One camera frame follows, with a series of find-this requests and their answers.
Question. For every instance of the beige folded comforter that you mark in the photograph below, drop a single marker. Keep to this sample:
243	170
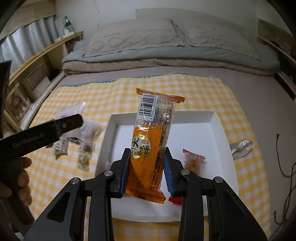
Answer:
75	67

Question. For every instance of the wooden headboard shelf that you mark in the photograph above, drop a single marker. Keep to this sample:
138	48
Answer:
38	76

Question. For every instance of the right white shelf unit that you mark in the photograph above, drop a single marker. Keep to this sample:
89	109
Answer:
283	44

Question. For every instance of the red cracker snack packet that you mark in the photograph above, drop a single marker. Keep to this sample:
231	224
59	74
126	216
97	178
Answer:
174	179

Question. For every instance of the white tray box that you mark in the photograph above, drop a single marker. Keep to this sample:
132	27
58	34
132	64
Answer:
200	132

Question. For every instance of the left beige pillow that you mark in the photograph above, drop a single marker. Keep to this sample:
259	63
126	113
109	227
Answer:
133	34

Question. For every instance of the right beige pillow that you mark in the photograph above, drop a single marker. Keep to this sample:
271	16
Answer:
216	36

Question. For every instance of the left hand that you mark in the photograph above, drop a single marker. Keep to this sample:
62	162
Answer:
21	180

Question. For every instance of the purple round snack packet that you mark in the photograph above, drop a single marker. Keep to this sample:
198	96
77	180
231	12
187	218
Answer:
72	110

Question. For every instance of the red patterned bag on shelf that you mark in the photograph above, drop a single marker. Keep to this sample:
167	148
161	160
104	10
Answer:
17	105

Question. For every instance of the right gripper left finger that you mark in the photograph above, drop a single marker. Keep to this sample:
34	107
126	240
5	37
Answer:
63	218

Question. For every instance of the yellow checkered cloth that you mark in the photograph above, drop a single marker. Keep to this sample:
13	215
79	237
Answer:
49	174

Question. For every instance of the beige pillow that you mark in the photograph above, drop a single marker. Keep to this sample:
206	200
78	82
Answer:
216	36
133	34

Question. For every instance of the grey blue blanket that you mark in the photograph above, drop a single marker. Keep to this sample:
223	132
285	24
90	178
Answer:
178	56

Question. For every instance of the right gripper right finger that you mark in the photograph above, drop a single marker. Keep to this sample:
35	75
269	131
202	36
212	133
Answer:
228	217

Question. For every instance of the silver brown snack packet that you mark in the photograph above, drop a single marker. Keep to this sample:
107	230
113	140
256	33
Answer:
60	147

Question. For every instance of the green bottle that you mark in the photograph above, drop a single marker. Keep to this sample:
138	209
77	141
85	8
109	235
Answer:
68	24

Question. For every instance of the silver foil packet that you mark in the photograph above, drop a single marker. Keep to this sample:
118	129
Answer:
240	149

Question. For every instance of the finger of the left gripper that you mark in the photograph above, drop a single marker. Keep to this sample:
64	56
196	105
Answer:
67	124

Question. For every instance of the green candy packet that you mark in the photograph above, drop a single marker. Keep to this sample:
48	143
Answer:
85	154

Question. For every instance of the grey curtain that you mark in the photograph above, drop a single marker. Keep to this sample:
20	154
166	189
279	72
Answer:
27	41

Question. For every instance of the orange rice bar packet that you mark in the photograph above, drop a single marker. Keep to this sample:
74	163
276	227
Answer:
151	131

